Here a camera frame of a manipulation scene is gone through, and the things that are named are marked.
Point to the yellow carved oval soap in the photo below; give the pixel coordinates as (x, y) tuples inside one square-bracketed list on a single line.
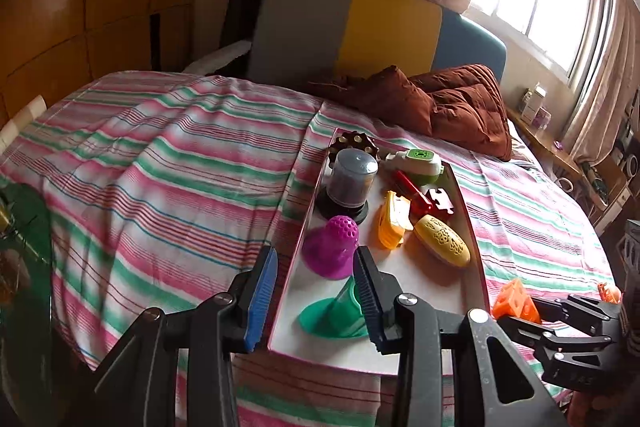
[(442, 241)]

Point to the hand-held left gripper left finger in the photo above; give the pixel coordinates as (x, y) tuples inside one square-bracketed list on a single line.
[(260, 302)]

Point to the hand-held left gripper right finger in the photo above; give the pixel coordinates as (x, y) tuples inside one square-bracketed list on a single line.
[(367, 302)]

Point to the beige fabric object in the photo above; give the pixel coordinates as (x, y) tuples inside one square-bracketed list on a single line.
[(20, 122)]

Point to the green round object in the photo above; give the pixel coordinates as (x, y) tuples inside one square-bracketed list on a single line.
[(25, 227)]

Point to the grey yellow blue headboard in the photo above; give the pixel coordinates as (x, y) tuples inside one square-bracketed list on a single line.
[(310, 22)]

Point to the brown wooden peg brush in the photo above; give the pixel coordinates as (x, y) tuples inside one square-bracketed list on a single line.
[(357, 141)]

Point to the green plastic flanged tube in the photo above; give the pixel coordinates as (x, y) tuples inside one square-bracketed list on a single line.
[(330, 317)]

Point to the wooden wardrobe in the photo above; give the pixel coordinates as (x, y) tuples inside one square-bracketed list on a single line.
[(75, 7)]

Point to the brown quilted duvet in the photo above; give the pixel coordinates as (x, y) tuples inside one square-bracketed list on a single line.
[(450, 107)]

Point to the pink shallow cardboard tray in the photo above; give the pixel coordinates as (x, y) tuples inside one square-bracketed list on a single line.
[(440, 287)]

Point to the small purple box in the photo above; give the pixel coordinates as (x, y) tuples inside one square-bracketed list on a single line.
[(542, 119)]

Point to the striped pink green bed sheet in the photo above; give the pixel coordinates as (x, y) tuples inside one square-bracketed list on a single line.
[(150, 167)]

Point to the white cloth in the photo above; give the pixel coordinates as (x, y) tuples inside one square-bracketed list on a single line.
[(220, 57)]

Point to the orange dotted building block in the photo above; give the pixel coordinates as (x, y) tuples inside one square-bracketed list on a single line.
[(515, 302)]

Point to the orange plastic rack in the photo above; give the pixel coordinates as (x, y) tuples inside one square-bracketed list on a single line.
[(604, 293)]

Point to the tall white carton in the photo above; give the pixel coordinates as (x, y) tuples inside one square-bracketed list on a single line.
[(532, 102)]

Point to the small purple wrapper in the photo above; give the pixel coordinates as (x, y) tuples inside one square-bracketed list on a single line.
[(559, 146)]

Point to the white green plug-in device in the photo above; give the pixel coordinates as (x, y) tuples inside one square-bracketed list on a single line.
[(417, 163)]

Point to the yellow plastic clip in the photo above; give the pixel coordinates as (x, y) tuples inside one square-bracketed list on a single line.
[(391, 222)]

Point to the wooden bedside table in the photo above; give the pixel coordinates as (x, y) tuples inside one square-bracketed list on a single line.
[(550, 147)]

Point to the white puzzle piece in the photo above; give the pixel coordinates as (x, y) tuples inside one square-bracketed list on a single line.
[(441, 203)]

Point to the cluttered wooden shelf unit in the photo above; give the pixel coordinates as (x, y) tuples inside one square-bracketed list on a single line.
[(615, 167)]

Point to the beige patterned side curtain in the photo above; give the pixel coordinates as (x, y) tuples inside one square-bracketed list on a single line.
[(610, 82)]

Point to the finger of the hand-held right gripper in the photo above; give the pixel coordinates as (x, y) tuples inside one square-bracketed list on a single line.
[(575, 311), (530, 332)]

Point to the peach plastic ball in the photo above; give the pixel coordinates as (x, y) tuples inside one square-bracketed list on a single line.
[(615, 294)]

